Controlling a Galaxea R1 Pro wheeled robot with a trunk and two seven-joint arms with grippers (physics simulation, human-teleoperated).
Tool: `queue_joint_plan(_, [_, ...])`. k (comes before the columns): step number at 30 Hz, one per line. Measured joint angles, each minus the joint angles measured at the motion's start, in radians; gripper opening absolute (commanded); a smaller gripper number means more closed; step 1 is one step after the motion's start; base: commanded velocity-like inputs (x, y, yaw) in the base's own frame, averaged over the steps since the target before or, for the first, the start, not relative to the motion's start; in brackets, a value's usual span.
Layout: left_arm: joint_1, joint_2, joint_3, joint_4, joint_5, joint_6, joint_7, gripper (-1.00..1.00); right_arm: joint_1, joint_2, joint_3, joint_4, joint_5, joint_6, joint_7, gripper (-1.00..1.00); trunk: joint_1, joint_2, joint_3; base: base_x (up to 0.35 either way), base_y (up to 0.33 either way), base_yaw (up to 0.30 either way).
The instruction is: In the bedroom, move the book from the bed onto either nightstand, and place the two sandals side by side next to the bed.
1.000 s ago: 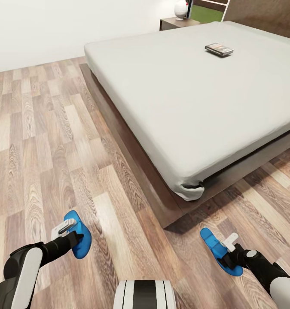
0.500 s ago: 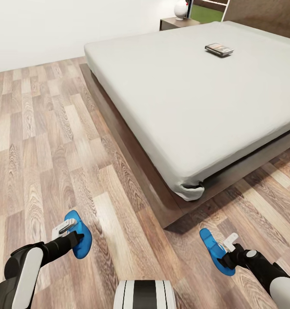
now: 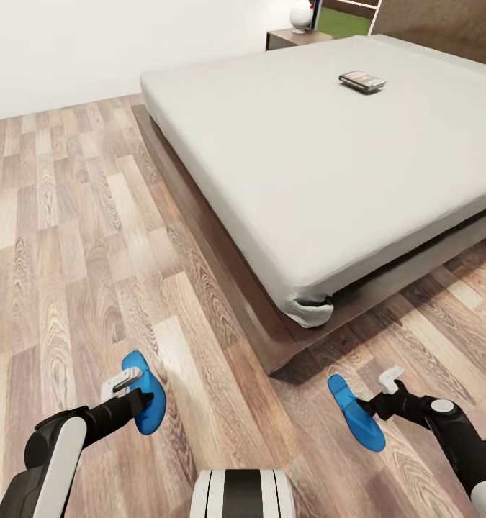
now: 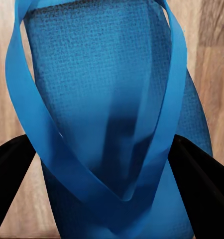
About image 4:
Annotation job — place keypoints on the sandal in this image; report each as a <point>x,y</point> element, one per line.
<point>111,90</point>

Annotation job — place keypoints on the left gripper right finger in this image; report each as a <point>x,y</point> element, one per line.
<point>200,179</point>

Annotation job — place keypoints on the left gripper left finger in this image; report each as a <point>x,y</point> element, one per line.
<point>16,156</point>

